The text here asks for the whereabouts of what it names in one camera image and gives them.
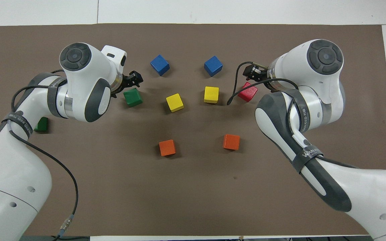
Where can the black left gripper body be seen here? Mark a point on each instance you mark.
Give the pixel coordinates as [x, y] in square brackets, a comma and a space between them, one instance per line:
[123, 84]

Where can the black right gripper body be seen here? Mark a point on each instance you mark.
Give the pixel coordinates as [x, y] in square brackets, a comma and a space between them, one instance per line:
[262, 74]

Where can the green cube block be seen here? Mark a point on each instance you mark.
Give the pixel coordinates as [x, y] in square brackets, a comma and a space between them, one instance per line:
[133, 97]
[41, 124]

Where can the red cube block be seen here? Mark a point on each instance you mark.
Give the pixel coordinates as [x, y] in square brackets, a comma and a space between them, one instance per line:
[247, 92]

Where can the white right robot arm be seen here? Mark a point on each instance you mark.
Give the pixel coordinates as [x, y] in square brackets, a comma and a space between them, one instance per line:
[320, 87]

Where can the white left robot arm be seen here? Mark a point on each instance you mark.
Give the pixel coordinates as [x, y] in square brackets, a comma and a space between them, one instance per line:
[12, 174]

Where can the blue cube block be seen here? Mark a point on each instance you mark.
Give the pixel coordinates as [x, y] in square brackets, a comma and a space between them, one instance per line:
[213, 66]
[159, 65]

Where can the yellow cube block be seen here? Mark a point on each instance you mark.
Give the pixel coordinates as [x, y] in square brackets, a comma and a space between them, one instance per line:
[174, 102]
[211, 94]

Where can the orange cube block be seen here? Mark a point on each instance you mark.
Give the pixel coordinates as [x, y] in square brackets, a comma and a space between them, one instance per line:
[231, 142]
[167, 147]

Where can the brown table mat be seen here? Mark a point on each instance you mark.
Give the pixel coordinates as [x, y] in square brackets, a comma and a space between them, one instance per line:
[196, 187]

